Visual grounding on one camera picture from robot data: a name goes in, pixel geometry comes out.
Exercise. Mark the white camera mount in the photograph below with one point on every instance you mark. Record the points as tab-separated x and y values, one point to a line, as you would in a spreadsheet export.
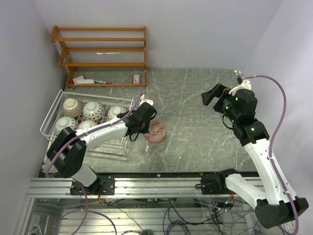
243	84
143	99

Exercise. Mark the white soap bar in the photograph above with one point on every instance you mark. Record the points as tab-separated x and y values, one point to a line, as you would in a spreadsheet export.
86	82

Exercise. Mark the white wire dish rack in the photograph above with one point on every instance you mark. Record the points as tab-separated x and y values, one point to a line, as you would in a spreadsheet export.
55	112

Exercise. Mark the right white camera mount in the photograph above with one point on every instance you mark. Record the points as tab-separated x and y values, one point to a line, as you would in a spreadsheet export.
243	84

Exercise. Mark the red and white flat box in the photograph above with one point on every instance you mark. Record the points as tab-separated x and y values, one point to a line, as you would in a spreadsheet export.
76	80

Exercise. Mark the black and white leaf bowl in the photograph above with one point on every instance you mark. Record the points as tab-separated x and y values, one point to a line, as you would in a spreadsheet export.
87	124

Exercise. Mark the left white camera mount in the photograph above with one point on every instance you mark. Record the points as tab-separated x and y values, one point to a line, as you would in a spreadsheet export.
143	99

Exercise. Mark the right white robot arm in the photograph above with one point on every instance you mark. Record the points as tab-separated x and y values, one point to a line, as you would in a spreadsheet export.
277	203

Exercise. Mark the red and white card box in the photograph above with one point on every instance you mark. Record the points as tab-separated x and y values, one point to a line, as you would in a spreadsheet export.
136	79

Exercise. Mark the aluminium mounting rail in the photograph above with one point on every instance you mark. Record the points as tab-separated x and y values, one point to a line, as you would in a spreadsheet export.
121	188

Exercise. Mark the light blue patterned bowl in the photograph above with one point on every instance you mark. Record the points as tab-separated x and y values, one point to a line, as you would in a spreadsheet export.
65	122

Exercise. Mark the red circle patterned bowl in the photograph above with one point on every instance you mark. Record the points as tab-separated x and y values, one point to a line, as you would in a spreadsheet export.
93	111

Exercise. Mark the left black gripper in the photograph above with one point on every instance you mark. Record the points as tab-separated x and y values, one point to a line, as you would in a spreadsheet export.
145	129

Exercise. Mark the red striped bowl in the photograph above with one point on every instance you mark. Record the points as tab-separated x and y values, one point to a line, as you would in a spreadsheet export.
156	132

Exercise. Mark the brown patterned bowl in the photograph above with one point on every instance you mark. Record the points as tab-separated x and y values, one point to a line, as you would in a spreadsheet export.
72	107

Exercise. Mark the dark blue patterned bowl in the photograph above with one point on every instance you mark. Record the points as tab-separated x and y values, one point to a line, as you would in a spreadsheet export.
114	111

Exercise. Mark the wooden shelf rack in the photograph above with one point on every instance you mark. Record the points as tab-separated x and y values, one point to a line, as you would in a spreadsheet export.
79	45

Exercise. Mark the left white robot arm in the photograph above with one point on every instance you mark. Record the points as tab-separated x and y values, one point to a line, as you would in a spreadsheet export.
68	150

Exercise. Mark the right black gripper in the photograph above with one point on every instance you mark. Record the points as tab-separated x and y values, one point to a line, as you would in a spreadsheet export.
217	91

